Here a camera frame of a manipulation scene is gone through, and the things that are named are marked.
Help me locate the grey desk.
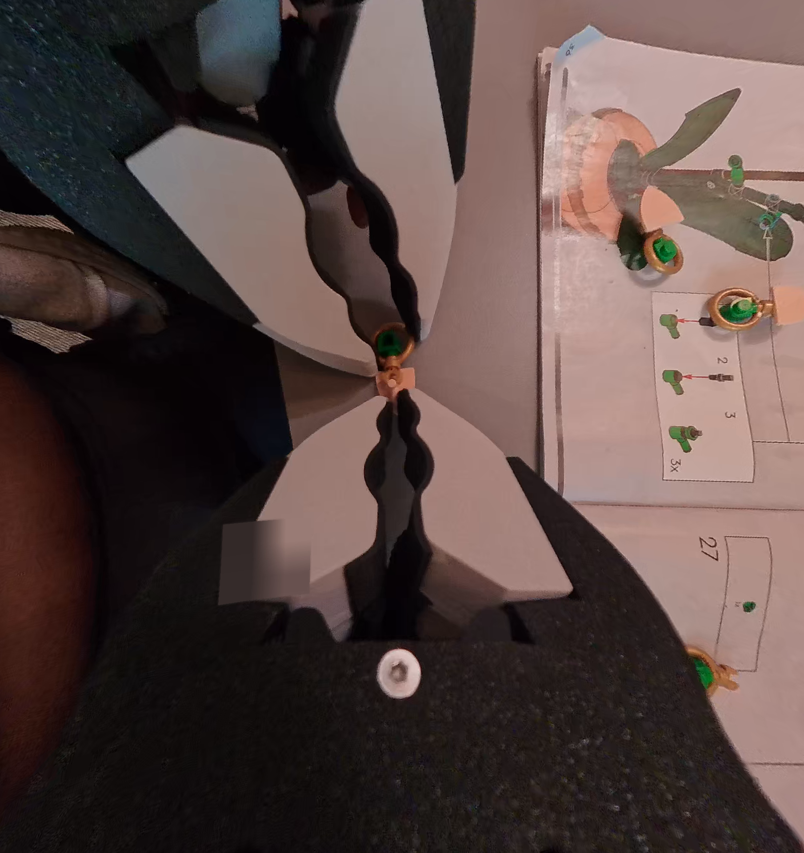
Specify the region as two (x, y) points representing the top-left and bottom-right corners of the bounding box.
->
(275, 0), (804, 507)

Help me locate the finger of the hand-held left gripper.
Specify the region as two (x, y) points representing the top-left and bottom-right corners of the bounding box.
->
(334, 0), (459, 343)
(124, 123), (384, 376)

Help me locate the gold ring toy piece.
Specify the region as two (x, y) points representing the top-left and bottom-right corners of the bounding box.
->
(372, 323), (416, 374)

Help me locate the instruction booklet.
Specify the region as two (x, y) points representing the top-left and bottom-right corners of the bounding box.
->
(535, 25), (804, 853)

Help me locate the person's leg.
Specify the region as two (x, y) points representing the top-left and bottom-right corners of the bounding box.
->
(0, 307), (292, 853)

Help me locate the grey shoe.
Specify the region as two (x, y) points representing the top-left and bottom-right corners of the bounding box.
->
(0, 225), (171, 335)

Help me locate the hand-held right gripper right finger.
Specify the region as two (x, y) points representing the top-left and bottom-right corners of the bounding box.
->
(402, 392), (574, 606)

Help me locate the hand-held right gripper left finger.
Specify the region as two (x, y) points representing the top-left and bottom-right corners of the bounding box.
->
(255, 395), (406, 601)

